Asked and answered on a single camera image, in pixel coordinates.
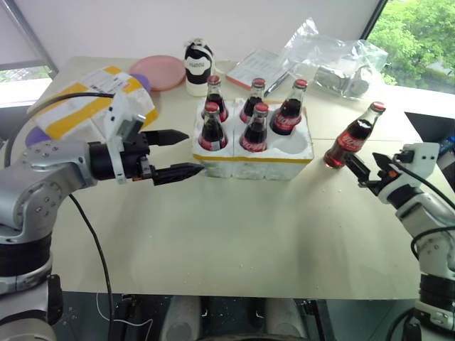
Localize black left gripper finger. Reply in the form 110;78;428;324
152;163;205;187
141;129;191;148

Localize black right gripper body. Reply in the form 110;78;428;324
358;167;398;199

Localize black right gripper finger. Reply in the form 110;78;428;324
372;151;392;174
346;154;373;187

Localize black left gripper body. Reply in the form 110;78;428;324
120;130;155;182

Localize glass cola bottle red cap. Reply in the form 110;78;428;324
323;101;387;170
239;77;267;124
238;102;270;153
205;75;230;124
197;101;230;151
269;78;309;136

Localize white foam box yellow tape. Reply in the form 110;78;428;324
27;65;159;140

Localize white foam crate yellow tape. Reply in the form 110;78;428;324
191;98;315;183

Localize black flat screen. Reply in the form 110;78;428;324
404;111;455;165

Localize blue small object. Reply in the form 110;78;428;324
438;134;455;156

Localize pink round plate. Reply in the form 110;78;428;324
128;54;187;93

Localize black and white sneaker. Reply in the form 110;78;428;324
182;36;216;97

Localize silver items inside bag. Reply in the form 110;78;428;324
314;63;371;97

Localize pink and white booklet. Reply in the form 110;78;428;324
225;48;286;90

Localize clear plastic bag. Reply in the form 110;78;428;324
264;16;391;103

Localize green trees outside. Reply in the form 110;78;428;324
367;0;455;87

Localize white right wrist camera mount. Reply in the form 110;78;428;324
376;142;440;215

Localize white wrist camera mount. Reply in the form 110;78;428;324
105;91;147;185
376;142;440;215

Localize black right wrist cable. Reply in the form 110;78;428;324
393;151;455;214

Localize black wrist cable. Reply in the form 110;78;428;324
393;151;455;214
2;91;119;168

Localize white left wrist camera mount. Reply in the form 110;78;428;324
105;91;147;185

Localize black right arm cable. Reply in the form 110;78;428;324
409;226;455;264

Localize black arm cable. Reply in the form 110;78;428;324
409;226;455;264
68;193;115;341

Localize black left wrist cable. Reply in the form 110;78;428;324
2;91;119;168

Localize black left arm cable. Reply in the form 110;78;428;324
68;193;115;341

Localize dark window frame post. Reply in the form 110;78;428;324
361;0;389;40

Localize dark window frame bar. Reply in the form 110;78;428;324
0;0;60;85

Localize thin white wire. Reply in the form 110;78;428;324
95;292;154;330

